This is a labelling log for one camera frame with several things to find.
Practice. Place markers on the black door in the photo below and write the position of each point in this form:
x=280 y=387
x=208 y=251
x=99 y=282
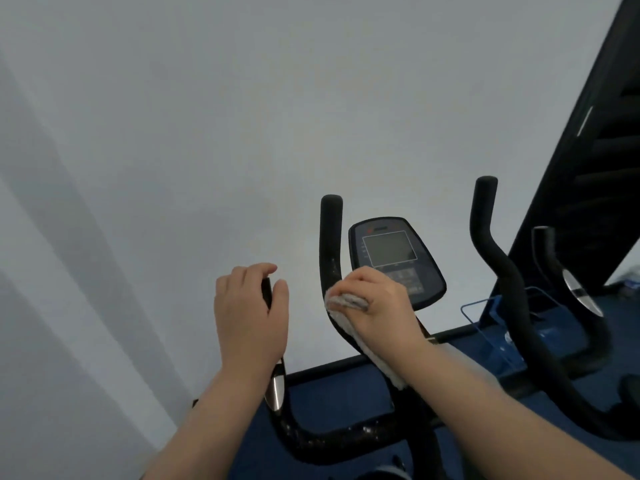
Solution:
x=590 y=194

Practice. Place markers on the person's right hand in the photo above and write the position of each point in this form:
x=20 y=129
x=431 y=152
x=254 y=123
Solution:
x=385 y=314

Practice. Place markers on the clear blue acrylic side table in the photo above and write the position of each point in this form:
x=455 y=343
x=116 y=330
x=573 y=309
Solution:
x=492 y=319

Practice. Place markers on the grey cleaning cloth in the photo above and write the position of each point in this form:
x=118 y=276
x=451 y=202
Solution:
x=370 y=349

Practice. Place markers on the person's right forearm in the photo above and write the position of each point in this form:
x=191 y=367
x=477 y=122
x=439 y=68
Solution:
x=500 y=424

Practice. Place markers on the person's left hand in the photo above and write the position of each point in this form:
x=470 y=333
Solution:
x=247 y=324

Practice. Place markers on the person's left forearm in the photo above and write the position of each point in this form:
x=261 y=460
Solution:
x=205 y=434

